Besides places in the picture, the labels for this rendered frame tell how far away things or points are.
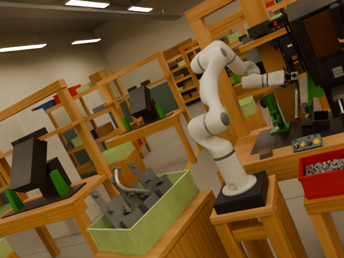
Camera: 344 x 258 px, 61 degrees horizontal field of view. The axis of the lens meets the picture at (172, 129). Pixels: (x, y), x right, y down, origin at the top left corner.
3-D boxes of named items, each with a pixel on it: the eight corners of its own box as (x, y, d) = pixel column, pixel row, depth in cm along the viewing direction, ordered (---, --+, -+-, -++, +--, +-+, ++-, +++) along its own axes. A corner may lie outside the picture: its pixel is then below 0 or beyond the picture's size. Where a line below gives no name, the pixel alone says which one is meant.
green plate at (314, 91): (323, 106, 169) (322, 69, 163) (307, 107, 173) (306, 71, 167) (323, 100, 179) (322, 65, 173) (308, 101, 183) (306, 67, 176)
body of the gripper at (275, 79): (265, 84, 185) (284, 82, 180) (265, 70, 189) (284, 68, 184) (266, 90, 192) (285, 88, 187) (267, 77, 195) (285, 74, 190)
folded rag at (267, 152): (273, 156, 172) (271, 151, 172) (260, 160, 175) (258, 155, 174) (272, 149, 181) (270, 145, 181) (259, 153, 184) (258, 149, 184)
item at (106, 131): (143, 158, 693) (99, 69, 652) (68, 184, 795) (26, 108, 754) (152, 150, 741) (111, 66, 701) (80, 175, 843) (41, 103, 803)
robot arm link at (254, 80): (264, 79, 197) (263, 90, 192) (244, 81, 203) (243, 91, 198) (262, 70, 191) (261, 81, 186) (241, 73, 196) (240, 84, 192)
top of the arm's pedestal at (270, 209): (275, 214, 135) (272, 207, 134) (212, 225, 149) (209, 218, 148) (278, 180, 162) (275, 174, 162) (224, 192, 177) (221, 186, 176)
